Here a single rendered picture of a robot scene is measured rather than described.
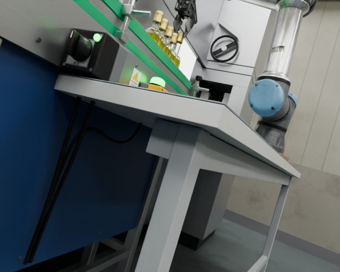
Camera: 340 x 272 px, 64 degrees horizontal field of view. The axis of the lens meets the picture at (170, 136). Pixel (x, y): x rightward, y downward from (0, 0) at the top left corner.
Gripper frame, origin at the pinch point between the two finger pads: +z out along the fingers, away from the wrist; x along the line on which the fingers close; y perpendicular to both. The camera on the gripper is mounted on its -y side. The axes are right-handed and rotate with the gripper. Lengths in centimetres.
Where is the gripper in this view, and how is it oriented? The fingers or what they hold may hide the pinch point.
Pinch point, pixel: (180, 35)
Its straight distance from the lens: 135.9
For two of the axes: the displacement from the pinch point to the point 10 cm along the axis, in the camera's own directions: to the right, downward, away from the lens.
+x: 8.9, 2.6, -3.7
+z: -2.9, 9.6, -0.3
